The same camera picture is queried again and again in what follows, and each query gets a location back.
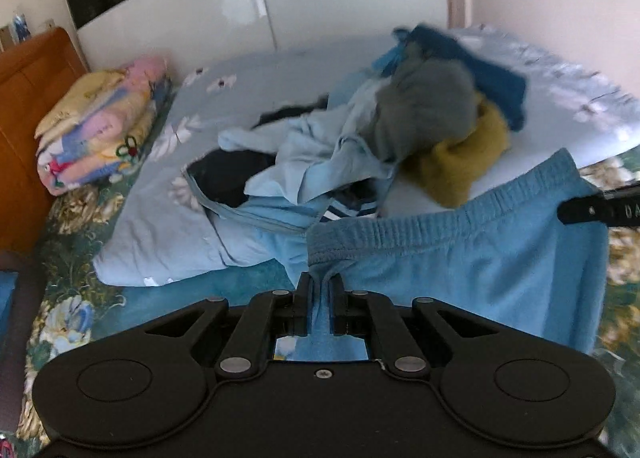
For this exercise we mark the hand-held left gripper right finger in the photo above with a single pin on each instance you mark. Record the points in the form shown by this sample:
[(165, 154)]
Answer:
[(338, 295)]

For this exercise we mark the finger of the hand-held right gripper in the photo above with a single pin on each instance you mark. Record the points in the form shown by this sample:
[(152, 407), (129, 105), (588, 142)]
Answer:
[(595, 210)]

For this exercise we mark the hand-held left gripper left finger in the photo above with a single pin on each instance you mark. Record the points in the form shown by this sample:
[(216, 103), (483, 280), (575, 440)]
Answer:
[(303, 295)]

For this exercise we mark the blue shorts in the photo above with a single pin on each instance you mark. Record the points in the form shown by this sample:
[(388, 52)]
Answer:
[(450, 258)]

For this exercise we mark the light blue jacket dark lining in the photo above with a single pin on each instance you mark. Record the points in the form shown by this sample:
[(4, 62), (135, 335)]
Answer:
[(250, 233)]

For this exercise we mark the navy white striped garment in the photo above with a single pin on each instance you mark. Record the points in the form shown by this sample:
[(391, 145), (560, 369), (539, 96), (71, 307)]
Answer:
[(350, 208)]

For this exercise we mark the mustard yellow garment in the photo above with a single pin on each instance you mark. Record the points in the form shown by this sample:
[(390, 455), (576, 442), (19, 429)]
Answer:
[(465, 158)]

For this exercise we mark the light blue shirt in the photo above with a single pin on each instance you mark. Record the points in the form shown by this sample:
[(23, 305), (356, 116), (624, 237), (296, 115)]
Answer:
[(320, 148)]

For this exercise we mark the dark teal garment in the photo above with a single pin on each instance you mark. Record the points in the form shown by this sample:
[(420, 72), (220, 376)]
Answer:
[(495, 78)]

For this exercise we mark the light blue floral bedsheet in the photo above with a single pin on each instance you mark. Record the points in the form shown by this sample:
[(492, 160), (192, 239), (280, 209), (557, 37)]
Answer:
[(150, 218)]

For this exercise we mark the black garment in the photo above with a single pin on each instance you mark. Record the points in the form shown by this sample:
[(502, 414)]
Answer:
[(287, 112)]

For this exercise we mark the grey garment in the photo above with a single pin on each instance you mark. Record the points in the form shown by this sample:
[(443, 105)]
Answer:
[(425, 103)]

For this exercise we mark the green floral bedspread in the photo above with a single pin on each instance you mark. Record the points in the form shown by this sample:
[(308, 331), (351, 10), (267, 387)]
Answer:
[(75, 208)]

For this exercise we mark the folded floral quilt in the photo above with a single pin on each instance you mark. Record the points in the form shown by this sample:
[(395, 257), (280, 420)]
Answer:
[(95, 138)]

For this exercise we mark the blue fabric item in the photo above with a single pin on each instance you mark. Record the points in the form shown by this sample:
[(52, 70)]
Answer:
[(6, 300)]

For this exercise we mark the wooden headboard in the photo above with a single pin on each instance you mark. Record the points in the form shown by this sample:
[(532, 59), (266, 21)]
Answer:
[(30, 113)]

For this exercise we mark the blue white bottle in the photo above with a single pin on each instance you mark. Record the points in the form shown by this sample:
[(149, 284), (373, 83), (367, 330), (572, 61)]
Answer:
[(20, 27)]

